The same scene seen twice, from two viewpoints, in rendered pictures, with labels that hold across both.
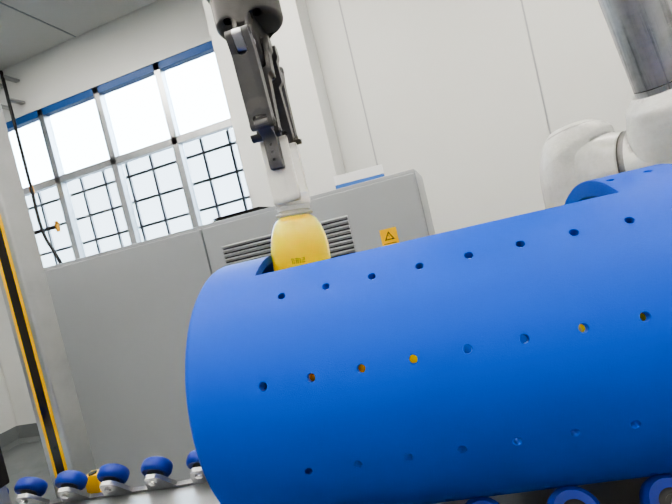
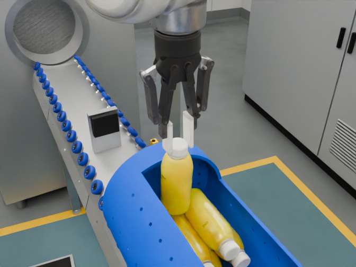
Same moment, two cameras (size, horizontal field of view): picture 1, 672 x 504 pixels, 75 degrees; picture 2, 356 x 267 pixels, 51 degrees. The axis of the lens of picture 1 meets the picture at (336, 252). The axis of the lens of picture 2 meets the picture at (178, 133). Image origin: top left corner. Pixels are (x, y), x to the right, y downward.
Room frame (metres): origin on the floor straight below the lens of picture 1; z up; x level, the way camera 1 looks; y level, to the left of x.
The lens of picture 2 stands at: (0.15, -0.42, 1.71)
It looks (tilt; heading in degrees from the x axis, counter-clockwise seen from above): 34 degrees down; 53
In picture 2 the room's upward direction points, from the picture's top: straight up
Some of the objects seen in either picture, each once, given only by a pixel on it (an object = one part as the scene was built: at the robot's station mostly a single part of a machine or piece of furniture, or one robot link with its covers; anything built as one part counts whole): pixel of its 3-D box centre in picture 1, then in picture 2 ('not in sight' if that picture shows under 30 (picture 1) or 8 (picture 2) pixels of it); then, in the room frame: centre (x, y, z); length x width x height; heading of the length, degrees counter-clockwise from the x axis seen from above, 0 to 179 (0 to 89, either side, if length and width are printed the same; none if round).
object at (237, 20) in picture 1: (252, 35); (177, 54); (0.50, 0.03, 1.48); 0.08 x 0.07 x 0.09; 170
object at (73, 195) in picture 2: not in sight; (68, 173); (0.64, 1.26, 0.31); 0.06 x 0.06 x 0.63; 80
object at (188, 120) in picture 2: (291, 174); (188, 130); (0.52, 0.03, 1.32); 0.03 x 0.01 x 0.07; 80
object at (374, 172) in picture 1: (359, 179); not in sight; (2.18, -0.20, 1.48); 0.24 x 0.12 x 0.08; 82
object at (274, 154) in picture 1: (269, 143); (158, 126); (0.46, 0.04, 1.35); 0.03 x 0.01 x 0.05; 170
